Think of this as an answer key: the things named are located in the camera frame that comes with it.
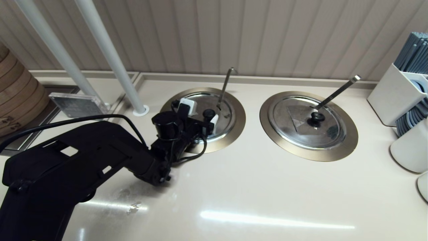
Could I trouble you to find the grey stacked discs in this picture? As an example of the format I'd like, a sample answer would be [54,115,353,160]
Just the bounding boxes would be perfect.
[395,80,428,137]

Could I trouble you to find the brass ringed counter well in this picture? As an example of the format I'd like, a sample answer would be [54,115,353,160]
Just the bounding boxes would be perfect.
[259,90,359,162]
[160,87,246,154]

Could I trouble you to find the clear acrylic sign block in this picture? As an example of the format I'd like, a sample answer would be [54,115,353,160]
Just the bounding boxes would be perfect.
[48,92,108,118]

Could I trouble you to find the hinged steel lid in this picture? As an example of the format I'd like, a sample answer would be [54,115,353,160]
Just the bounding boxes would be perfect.
[169,92,236,144]

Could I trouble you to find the steel lid with triangle mark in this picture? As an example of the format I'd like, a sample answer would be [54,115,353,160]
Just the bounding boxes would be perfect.
[268,95,347,150]

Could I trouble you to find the bamboo steamer stack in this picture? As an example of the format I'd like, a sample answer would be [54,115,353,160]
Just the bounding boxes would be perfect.
[0,43,50,137]

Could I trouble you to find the steel ladle with hooked handle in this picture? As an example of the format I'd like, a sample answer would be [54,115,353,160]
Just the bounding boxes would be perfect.
[217,67,238,111]

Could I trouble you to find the white cylindrical container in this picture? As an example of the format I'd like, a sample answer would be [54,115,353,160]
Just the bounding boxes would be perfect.
[389,117,428,174]

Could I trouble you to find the steel framed dark panel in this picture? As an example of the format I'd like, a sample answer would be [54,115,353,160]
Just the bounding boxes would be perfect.
[0,85,81,156]

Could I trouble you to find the grey stick bundle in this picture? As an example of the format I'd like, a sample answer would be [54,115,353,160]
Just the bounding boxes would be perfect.
[394,31,428,75]

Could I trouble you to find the steel ladle with flat handle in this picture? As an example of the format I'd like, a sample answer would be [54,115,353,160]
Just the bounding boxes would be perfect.
[312,74,362,111]

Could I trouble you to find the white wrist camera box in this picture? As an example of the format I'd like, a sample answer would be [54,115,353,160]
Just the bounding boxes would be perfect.
[178,98,197,116]

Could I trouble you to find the white utensil holder box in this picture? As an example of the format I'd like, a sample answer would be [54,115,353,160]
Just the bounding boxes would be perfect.
[367,63,428,127]

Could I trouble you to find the white bowl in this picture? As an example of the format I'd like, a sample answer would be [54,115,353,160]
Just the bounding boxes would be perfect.
[416,170,428,203]

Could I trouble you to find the white slanted pole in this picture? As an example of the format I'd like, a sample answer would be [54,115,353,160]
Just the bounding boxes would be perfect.
[14,0,111,111]
[74,0,150,117]

